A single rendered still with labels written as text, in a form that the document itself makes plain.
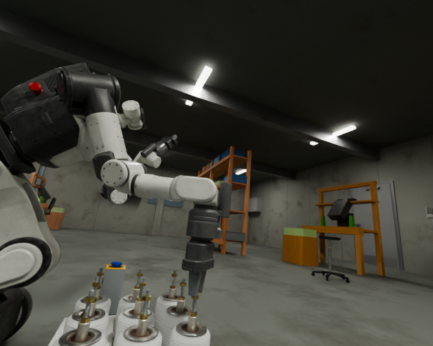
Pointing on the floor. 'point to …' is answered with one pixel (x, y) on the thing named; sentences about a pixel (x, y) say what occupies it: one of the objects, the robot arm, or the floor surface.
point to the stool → (330, 260)
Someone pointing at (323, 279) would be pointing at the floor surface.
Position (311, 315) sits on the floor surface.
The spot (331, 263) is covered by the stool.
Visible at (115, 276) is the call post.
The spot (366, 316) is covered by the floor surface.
